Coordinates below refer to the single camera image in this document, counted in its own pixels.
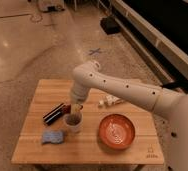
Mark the black box on floor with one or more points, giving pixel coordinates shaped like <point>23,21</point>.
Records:
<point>109,25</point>

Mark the white equipment with cables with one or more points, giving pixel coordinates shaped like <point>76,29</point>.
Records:
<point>50,5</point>

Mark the wooden folding table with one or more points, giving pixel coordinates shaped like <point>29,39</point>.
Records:
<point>84,147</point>

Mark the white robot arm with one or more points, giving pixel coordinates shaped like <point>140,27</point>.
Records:
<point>169,104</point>

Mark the black striped rectangular block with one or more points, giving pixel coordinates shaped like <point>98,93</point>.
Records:
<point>53,115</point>

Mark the blue sponge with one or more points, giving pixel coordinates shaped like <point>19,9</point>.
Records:
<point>53,137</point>

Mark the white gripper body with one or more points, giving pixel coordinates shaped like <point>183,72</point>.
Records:
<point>76,108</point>

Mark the orange ceramic bowl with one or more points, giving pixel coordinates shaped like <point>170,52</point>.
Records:
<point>116,131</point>

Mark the long white wall rail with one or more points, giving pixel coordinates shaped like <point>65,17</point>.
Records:
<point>158,30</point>

